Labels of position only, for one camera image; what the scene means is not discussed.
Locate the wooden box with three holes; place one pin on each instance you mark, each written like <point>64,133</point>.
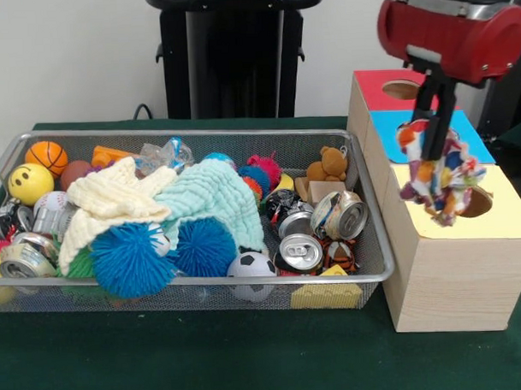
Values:
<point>452,291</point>

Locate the yellow smiley ball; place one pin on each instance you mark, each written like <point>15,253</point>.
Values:
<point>30,183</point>

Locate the metal mesh bin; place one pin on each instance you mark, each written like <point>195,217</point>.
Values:
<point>247,296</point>

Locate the black upright panel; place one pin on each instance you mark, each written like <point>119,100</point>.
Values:
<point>507,105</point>

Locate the cream knitted cloth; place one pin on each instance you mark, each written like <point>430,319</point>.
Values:
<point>106,200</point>

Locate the blue fuzzy ball with eye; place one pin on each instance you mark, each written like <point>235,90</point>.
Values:
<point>130,259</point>

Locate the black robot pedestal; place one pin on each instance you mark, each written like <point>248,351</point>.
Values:
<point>238,54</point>

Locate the black and white soccer ball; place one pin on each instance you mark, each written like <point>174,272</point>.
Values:
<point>251,264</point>

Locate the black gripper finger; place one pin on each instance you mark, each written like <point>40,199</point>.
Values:
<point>424,99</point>
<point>439,120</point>

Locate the dark green table cloth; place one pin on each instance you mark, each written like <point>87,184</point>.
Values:
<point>516,152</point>
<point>249,358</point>

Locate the crushed red soda can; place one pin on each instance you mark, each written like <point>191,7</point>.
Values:
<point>299,251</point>

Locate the red patterned cloth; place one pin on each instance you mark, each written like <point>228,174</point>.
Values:
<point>448,184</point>

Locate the blue spiky ball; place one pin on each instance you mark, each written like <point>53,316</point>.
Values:
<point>204,250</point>

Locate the mint knitted cloth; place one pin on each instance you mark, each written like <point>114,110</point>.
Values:
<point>218,201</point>

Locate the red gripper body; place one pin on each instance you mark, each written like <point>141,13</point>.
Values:
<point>452,38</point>

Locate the crushed silver soda can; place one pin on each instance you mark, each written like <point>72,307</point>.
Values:
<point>340,215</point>

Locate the brown teddy bear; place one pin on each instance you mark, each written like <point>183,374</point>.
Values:
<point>328,164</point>

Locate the orange toy basketball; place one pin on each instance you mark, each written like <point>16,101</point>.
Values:
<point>47,157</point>

